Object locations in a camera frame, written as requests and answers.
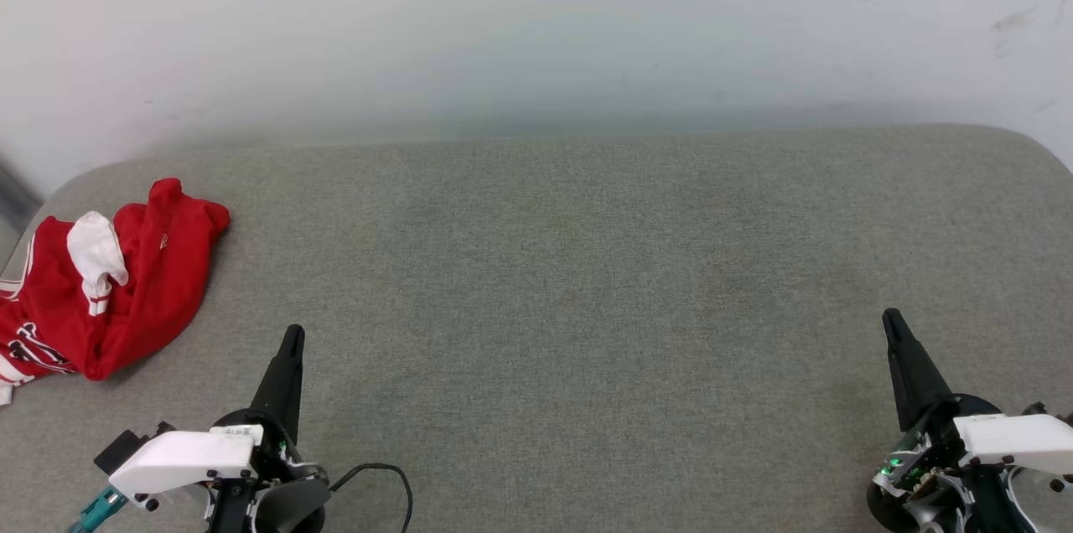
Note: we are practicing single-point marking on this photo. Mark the red white sports jersey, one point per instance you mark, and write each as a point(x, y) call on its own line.
point(159, 282)

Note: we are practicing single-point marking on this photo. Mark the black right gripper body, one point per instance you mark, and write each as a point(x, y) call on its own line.
point(930, 466)

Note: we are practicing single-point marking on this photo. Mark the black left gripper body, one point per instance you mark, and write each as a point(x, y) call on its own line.
point(272, 453)

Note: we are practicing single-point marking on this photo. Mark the white-mounted left wrist camera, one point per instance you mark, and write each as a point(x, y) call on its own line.
point(180, 457)

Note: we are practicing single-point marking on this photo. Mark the white-mounted right wrist camera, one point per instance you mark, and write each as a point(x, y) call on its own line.
point(1014, 441)

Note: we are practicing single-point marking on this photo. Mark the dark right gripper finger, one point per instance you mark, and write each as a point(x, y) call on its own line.
point(915, 374)

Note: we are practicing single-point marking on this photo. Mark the white-mounted wrist camera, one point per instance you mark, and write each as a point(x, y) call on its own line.
point(1014, 441)
point(180, 457)

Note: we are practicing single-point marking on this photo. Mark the grey fabric sofa cushion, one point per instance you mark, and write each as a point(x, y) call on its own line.
point(587, 307)

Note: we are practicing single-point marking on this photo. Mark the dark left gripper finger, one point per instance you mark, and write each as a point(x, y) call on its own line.
point(283, 382)

